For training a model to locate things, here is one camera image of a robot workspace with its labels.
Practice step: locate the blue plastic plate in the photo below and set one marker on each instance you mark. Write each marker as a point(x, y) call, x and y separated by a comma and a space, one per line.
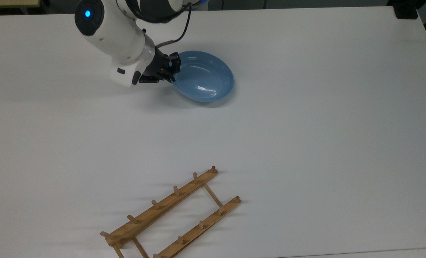
point(205, 77)

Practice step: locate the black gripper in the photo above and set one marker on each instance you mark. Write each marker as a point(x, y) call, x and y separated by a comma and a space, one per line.
point(157, 68)

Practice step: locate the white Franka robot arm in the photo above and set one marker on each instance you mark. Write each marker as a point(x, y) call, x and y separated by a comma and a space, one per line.
point(116, 32)

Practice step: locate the wooden plate rack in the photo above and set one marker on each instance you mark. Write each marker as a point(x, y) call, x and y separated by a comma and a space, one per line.
point(162, 208)

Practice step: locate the black pole with base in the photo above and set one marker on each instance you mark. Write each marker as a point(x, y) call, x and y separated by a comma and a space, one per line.
point(406, 9)

